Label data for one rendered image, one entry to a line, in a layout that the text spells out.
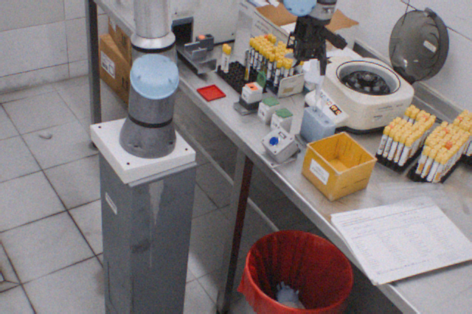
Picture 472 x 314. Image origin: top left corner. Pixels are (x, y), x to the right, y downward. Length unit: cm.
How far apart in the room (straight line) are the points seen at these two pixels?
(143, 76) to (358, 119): 68
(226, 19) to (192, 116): 80
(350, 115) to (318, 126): 16
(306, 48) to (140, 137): 49
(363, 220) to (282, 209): 92
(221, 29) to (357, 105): 62
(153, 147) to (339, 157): 52
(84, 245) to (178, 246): 84
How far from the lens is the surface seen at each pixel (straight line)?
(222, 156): 263
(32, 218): 275
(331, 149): 168
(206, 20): 212
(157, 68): 151
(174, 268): 190
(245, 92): 183
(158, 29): 158
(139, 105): 152
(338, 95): 185
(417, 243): 155
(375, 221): 156
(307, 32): 163
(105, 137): 164
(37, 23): 340
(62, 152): 307
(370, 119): 184
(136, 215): 165
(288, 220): 239
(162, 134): 156
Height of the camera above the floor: 192
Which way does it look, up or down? 39 degrees down
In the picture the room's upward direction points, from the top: 8 degrees clockwise
